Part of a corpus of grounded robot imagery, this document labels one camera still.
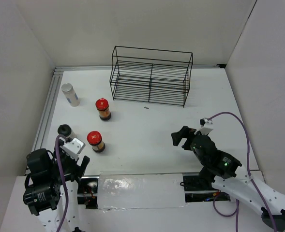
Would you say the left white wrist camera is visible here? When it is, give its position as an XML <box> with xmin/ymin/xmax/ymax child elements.
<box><xmin>61</xmin><ymin>138</ymin><xmax>85</xmax><ymax>161</ymax></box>

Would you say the red lid sauce jar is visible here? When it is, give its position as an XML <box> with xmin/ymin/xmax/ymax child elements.
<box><xmin>95</xmin><ymin>98</ymin><xmax>111</xmax><ymax>121</ymax></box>

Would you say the black wire shelf rack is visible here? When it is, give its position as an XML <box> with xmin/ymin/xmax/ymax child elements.
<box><xmin>109</xmin><ymin>46</ymin><xmax>194</xmax><ymax>107</ymax></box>

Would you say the black cap pellet bottle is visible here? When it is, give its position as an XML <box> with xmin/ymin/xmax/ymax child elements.
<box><xmin>57</xmin><ymin>124</ymin><xmax>76</xmax><ymax>142</ymax></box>

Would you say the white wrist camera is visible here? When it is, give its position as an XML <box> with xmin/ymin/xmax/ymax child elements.
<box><xmin>61</xmin><ymin>138</ymin><xmax>85</xmax><ymax>161</ymax></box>
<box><xmin>195</xmin><ymin>118</ymin><xmax>213</xmax><ymax>135</ymax></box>

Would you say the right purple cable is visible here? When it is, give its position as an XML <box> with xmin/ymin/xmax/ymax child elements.
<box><xmin>209</xmin><ymin>111</ymin><xmax>277</xmax><ymax>232</ymax></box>

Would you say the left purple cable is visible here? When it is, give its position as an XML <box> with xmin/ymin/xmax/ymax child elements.
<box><xmin>55</xmin><ymin>134</ymin><xmax>70</xmax><ymax>232</ymax></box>

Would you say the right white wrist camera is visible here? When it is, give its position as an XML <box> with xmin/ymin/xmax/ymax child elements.
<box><xmin>195</xmin><ymin>118</ymin><xmax>213</xmax><ymax>135</ymax></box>

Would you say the white bottle blue label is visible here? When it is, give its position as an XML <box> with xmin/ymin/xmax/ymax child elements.
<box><xmin>61</xmin><ymin>83</ymin><xmax>80</xmax><ymax>107</ymax></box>

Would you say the white taped cover sheet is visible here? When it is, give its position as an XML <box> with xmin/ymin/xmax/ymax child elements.
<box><xmin>97</xmin><ymin>171</ymin><xmax>187</xmax><ymax>210</ymax></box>

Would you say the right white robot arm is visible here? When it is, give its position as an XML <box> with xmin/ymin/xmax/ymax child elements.
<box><xmin>171</xmin><ymin>126</ymin><xmax>285</xmax><ymax>232</ymax></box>

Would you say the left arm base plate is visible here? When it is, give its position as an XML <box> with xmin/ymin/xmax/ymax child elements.
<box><xmin>77</xmin><ymin>176</ymin><xmax>99</xmax><ymax>209</ymax></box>

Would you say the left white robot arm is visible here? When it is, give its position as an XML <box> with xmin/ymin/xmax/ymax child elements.
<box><xmin>23</xmin><ymin>148</ymin><xmax>90</xmax><ymax>232</ymax></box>

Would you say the purple cable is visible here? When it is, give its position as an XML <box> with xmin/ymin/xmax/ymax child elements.
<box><xmin>55</xmin><ymin>134</ymin><xmax>70</xmax><ymax>232</ymax></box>
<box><xmin>209</xmin><ymin>111</ymin><xmax>277</xmax><ymax>232</ymax></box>

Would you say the red lid chili jar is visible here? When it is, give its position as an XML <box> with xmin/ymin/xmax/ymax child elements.
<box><xmin>87</xmin><ymin>131</ymin><xmax>105</xmax><ymax>153</ymax></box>

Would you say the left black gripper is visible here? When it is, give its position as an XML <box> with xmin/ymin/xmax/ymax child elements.
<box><xmin>49</xmin><ymin>138</ymin><xmax>90</xmax><ymax>178</ymax></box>

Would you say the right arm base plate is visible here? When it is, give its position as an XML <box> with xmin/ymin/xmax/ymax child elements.
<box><xmin>180</xmin><ymin>173</ymin><xmax>230</xmax><ymax>203</ymax></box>

